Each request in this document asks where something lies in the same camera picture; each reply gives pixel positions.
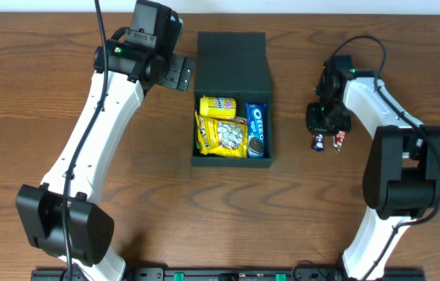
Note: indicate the black box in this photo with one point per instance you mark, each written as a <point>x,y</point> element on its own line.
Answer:
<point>234,65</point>

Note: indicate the yellow Hacks candy bag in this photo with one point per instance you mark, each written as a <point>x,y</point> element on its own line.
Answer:
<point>221,137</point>

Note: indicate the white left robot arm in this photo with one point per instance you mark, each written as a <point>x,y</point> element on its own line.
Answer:
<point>62,216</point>

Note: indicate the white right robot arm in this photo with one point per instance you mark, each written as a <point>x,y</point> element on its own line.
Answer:
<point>401,181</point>

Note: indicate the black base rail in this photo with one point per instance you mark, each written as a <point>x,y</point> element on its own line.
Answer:
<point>305,274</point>

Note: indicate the red green candy bar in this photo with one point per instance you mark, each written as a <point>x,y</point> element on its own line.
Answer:
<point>338,140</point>

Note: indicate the yellow Mentos bottle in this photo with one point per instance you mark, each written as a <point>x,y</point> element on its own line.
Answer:
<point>218,108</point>

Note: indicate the purple Dairy Milk bar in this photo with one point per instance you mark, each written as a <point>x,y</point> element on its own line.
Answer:
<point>318,142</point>

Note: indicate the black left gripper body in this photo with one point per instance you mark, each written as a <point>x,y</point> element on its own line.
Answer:
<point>177,72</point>

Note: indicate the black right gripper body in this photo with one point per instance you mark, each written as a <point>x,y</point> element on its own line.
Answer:
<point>328,129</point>

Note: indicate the blue Oreo cookie pack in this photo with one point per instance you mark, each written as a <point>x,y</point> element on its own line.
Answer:
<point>255,123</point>

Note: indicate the green Haribo gummy bag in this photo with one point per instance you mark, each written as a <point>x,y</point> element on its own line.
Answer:
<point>240,120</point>

